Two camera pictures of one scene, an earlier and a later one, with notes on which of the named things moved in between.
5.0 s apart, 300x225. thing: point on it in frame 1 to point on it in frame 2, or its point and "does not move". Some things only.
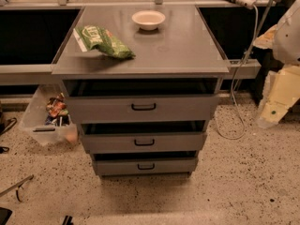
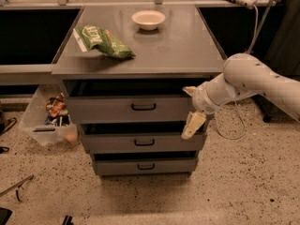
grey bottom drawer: (163, 163) does not move
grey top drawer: (140, 100) does not move
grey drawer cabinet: (146, 115) does not move
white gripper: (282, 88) to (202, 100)
